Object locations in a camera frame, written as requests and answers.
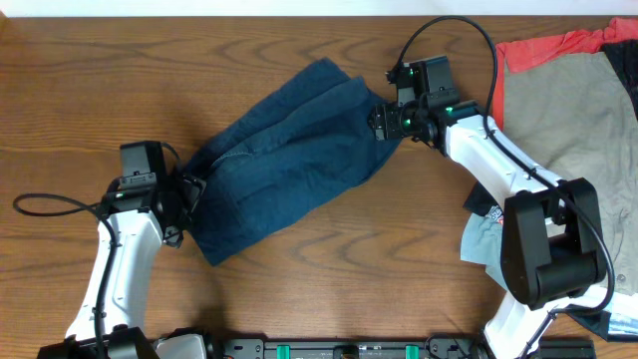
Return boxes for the dark blue denim shorts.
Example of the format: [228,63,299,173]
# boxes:
[184,58,400,265]

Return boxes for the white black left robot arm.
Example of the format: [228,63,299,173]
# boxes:
[38,173,213,358]

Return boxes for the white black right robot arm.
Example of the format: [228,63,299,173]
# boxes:
[368,100,614,358]

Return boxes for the black garment with printed label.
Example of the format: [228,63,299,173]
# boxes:
[463,182,503,224]

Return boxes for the red orange t-shirt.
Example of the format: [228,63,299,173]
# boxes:
[492,17,637,130]

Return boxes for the light blue garment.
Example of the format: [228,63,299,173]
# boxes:
[461,207,507,289]

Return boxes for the khaki grey shorts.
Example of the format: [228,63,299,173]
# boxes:
[503,53,637,295]

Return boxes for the black lace garment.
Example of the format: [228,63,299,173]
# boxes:
[601,40,638,113]

